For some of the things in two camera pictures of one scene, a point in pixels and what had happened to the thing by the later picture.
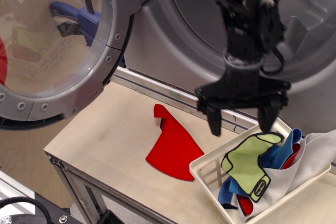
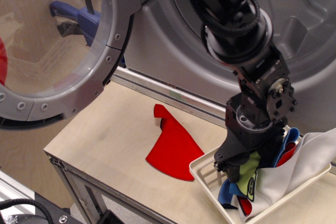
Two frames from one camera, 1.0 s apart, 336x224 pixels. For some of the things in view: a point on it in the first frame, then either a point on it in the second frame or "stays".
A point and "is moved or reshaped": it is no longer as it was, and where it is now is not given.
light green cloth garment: (242, 161) is moved or reshaped
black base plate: (59, 215) stays
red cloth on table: (174, 152) stays
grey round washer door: (62, 36) stays
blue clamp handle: (88, 23) stays
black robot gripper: (242, 87) to (250, 130)
